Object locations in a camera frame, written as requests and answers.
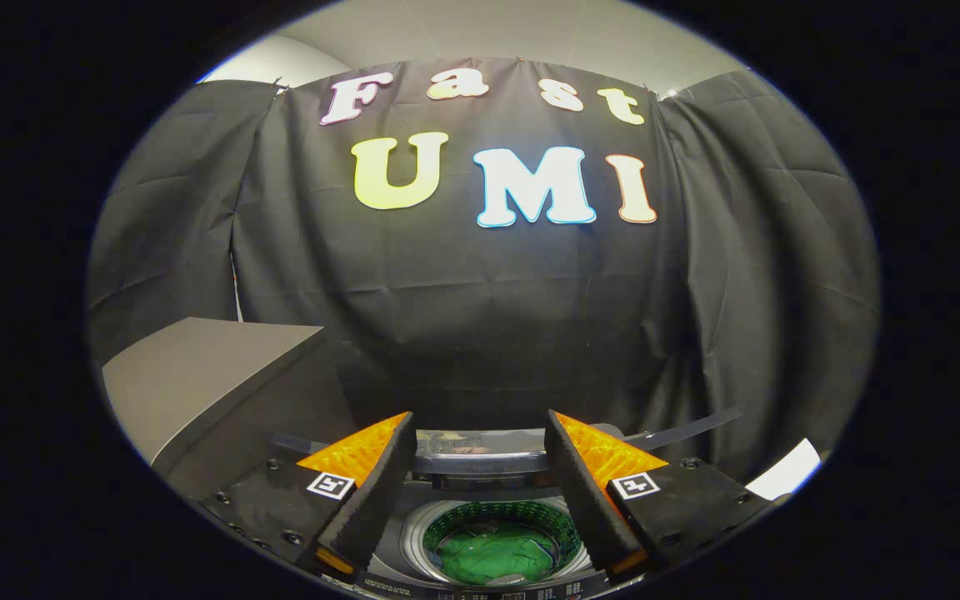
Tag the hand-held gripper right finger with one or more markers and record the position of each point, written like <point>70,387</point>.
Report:
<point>584,492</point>

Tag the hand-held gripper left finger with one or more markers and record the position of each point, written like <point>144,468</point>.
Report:
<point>372,500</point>

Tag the grey washing machine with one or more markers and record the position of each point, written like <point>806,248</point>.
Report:
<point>413,533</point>

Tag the green polo shirt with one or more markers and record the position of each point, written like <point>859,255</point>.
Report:
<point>492,554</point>

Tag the black backdrop cloth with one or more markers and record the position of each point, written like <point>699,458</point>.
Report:
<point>463,317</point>

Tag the grey table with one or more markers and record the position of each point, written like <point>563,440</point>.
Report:
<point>188,375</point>

